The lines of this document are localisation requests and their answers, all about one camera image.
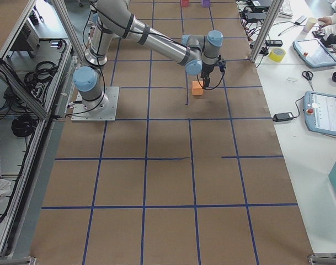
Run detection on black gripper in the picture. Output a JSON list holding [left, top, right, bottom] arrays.
[[200, 56, 226, 88]]

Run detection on orange foam cube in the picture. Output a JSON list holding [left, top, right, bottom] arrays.
[[191, 81, 204, 96]]

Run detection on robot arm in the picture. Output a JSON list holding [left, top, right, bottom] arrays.
[[73, 1, 226, 114]]

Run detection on person hand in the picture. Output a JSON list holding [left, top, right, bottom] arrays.
[[317, 17, 333, 28]]

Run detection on black phone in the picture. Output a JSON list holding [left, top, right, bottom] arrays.
[[265, 40, 283, 47]]

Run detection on yellow tape roll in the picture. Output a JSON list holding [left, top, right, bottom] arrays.
[[269, 47, 286, 62]]

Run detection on purple foam cube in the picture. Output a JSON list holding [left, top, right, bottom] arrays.
[[201, 0, 211, 8]]

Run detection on red foam cube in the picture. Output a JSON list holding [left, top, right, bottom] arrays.
[[180, 0, 189, 7]]

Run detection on black power adapter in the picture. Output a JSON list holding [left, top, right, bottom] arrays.
[[272, 112, 294, 122]]

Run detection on far blue teach pendant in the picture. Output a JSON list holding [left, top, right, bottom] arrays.
[[292, 39, 336, 68]]

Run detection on blue teach pendant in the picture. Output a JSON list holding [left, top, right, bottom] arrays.
[[292, 39, 336, 68], [303, 91, 336, 136]]

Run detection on paper cup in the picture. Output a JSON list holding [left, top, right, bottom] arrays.
[[303, 17, 317, 33]]

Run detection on near blue teach pendant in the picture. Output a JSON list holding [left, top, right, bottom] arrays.
[[303, 91, 336, 136]]

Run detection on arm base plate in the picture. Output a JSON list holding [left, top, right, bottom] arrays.
[[71, 86, 120, 122]]

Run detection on black handled scissors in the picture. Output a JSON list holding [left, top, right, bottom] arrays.
[[302, 71, 314, 91]]

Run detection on aluminium frame post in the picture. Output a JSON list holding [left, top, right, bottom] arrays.
[[249, 0, 283, 63]]

